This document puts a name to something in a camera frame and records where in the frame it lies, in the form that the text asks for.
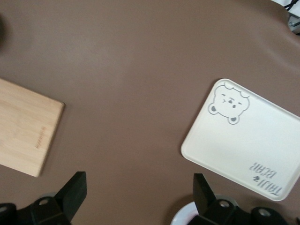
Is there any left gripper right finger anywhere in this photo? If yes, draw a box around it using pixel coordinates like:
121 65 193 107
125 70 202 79
187 172 253 225

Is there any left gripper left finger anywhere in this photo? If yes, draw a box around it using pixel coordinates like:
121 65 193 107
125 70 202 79
17 171 88 225

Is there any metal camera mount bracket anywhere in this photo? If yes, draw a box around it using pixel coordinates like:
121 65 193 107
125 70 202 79
287 13 300 36

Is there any pale lavender plate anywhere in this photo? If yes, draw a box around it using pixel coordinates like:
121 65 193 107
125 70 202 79
170 201 200 225

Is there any cream bear print tray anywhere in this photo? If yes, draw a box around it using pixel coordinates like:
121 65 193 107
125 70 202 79
180 78 300 202

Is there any bamboo cutting board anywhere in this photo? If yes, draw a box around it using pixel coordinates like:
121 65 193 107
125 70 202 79
0 78 66 178

